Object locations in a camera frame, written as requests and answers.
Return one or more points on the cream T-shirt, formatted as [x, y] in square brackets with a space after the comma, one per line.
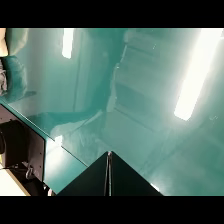
[2, 41]

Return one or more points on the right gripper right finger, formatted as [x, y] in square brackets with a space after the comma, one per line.
[128, 181]

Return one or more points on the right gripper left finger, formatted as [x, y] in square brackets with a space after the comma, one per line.
[90, 181]

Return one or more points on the pale grey garment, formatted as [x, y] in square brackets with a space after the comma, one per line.
[2, 78]

